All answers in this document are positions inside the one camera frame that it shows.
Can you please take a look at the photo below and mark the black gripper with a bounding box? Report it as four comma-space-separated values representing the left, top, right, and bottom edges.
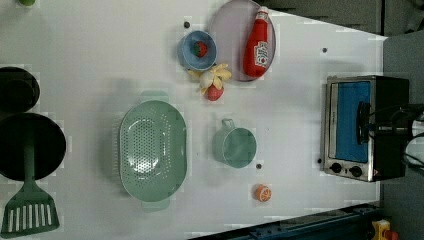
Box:
367, 109, 415, 136

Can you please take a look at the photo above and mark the black toaster oven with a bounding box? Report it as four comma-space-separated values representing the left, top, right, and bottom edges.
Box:
323, 75, 409, 182

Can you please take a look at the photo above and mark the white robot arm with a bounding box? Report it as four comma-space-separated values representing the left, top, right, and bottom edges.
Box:
366, 104, 423, 169

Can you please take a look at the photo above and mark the yellow red clamp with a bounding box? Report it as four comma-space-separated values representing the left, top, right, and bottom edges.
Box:
372, 220, 399, 240

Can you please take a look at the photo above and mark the orange slice toy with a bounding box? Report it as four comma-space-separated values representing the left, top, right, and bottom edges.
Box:
255, 185, 272, 202

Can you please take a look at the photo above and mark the red ketchup bottle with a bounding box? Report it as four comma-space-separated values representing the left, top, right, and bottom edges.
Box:
243, 6, 269, 78

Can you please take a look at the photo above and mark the red toy strawberry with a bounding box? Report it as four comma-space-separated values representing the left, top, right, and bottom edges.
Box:
207, 85, 224, 101

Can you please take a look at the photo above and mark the peeled toy banana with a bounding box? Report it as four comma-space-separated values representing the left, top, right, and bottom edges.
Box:
188, 64, 232, 94

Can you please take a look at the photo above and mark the grey round plate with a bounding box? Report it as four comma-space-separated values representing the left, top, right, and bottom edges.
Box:
208, 0, 260, 82

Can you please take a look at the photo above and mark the small strawberry in bowl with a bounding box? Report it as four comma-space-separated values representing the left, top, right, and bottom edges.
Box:
193, 41, 208, 58

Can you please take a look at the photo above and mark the blue bowl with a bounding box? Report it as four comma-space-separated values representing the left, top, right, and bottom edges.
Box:
177, 31, 217, 71

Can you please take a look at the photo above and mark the green colander basket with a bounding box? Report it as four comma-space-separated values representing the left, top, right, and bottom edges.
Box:
119, 90, 188, 212

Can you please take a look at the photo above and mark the green slotted spatula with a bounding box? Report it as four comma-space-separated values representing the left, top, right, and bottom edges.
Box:
1, 132, 60, 239

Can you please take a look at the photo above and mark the black round lid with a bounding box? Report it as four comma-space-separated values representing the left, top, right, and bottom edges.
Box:
0, 67, 40, 113

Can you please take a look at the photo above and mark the black round pan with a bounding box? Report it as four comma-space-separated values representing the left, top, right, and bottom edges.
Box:
0, 113, 66, 181

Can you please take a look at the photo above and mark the green toy cylinder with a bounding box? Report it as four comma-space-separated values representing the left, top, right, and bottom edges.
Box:
18, 0, 36, 7

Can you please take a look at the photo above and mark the blue metal frame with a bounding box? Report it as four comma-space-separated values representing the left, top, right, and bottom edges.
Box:
191, 204, 382, 240

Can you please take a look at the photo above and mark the green cup with handle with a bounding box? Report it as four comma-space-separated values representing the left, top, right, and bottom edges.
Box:
212, 118, 257, 168

